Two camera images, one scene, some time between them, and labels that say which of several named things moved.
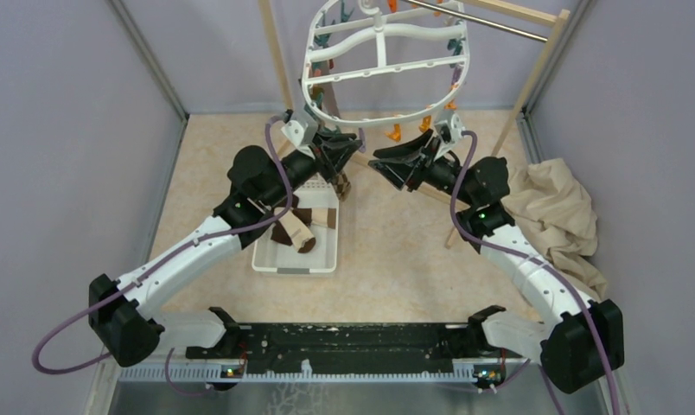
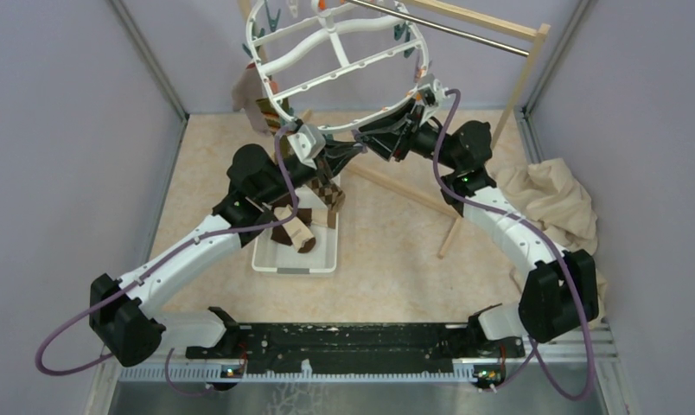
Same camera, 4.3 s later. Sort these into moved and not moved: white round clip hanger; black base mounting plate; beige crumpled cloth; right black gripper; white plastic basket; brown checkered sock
Moved: brown checkered sock; right black gripper; white round clip hanger
Not moved: white plastic basket; beige crumpled cloth; black base mounting plate
